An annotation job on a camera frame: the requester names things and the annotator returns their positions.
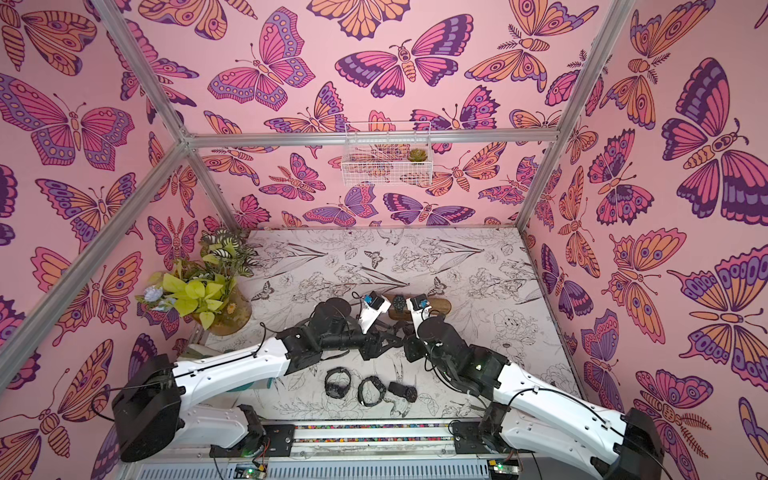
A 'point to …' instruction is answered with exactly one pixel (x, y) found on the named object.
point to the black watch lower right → (407, 392)
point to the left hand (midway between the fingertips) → (399, 335)
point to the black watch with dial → (399, 302)
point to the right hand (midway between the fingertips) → (405, 325)
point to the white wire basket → (387, 154)
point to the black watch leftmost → (337, 382)
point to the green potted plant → (207, 287)
